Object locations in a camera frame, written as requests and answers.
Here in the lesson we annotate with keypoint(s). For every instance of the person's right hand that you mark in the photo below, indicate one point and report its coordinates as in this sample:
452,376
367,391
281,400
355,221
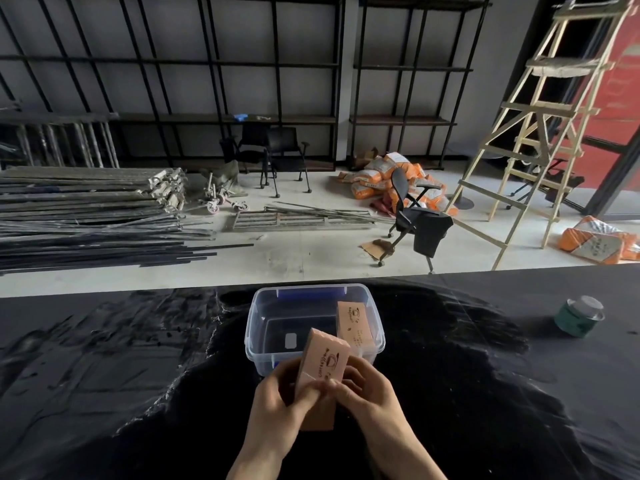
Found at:
372,409

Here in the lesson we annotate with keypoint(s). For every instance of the person's left hand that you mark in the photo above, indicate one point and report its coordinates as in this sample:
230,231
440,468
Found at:
272,414

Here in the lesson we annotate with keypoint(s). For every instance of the person's right thumb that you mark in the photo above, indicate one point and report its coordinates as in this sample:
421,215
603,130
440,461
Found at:
341,389

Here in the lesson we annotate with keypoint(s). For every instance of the person's left thumb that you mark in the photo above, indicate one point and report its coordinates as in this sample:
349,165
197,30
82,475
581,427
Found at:
309,394

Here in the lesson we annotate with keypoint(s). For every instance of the pink printed carton box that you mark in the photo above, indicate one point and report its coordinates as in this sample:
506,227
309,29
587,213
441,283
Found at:
354,327
322,364

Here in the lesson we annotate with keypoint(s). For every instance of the person's right forearm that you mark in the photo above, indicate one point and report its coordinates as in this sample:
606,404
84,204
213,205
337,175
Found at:
405,459

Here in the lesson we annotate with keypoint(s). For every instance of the person's left forearm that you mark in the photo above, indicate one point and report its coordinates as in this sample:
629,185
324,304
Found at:
260,464

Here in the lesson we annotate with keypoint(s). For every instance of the clear plastic storage bin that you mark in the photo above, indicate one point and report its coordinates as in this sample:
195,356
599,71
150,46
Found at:
270,319

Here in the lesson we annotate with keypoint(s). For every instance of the brown cardboard piece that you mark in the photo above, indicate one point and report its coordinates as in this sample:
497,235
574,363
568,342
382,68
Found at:
376,247

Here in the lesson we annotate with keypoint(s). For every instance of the flat metal grate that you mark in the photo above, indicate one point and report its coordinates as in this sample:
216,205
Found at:
300,219

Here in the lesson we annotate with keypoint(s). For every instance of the black swivel office chair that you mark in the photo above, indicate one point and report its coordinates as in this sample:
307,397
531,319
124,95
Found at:
417,219

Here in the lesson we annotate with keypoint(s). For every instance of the caster wheels with stems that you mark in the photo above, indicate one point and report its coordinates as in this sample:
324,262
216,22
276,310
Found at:
220,199

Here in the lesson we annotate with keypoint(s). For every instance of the pile of orange sacks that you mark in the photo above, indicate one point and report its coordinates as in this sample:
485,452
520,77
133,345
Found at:
380,177

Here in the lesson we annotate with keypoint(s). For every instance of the brown cardboard box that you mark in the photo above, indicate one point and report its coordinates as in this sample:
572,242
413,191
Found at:
364,157

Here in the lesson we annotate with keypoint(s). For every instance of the green cloth bag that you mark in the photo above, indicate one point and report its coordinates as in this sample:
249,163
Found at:
225,174

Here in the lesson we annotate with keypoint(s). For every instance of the green tape roll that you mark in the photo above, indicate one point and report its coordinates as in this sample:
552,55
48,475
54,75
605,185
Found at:
577,318

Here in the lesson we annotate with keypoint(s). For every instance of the black folding chair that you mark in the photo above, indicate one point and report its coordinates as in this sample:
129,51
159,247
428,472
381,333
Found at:
252,142
285,144

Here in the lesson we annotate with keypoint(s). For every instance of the pile of metal pipes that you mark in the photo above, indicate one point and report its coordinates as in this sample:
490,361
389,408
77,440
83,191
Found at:
85,219

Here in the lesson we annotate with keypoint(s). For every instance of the orange and white sack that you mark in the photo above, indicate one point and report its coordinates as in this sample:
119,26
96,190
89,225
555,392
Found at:
597,242

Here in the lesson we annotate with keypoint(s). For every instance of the black chair with star base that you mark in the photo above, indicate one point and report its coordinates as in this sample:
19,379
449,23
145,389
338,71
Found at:
555,182

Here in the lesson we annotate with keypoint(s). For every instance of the narrow black metal shelf rack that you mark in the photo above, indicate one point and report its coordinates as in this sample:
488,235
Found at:
415,69

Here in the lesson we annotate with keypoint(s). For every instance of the wooden step ladder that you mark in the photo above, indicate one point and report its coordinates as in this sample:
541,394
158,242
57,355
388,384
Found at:
537,124

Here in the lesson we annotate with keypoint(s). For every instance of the metal scaffold frames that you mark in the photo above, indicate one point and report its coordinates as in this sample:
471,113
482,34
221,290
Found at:
60,139

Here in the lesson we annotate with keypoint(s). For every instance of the wide black metal shelf rack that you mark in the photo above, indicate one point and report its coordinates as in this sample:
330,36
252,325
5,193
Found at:
170,62

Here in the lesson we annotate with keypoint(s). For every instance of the red wall panel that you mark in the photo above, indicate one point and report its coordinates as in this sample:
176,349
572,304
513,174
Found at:
617,79

